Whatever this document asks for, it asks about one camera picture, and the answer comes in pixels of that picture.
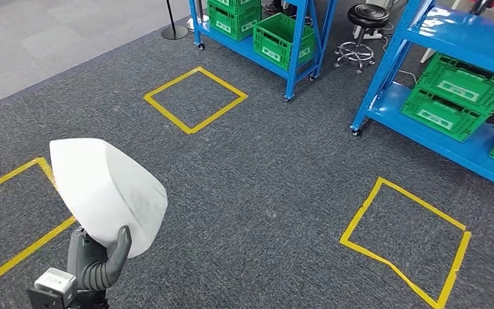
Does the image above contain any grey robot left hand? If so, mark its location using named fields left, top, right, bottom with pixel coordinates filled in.
left=66, top=225, right=133, bottom=292

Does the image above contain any white curved car panel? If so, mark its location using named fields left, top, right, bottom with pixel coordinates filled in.
left=50, top=137, right=169, bottom=259

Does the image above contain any blue metal shelf rack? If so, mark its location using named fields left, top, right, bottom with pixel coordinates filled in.
left=350, top=0, right=494, bottom=196
left=187, top=0, right=338, bottom=102

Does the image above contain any yellow floor tape square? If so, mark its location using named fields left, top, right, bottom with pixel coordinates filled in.
left=340, top=176, right=472, bottom=309
left=0, top=156, right=78, bottom=296
left=143, top=66, right=249, bottom=135

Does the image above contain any black stanchion with round base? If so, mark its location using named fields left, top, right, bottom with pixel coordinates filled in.
left=161, top=0, right=189, bottom=41

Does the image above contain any green open plastic crate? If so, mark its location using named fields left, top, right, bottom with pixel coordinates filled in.
left=253, top=12, right=317, bottom=72

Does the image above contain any person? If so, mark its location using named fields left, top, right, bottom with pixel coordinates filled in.
left=263, top=0, right=295, bottom=14

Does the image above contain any black round stool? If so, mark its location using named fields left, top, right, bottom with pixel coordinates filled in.
left=333, top=3, right=390, bottom=74

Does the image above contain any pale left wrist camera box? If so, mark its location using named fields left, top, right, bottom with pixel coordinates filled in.
left=26, top=267, right=78, bottom=309

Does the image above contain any black barrier post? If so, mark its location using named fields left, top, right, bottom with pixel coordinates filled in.
left=470, top=0, right=494, bottom=14

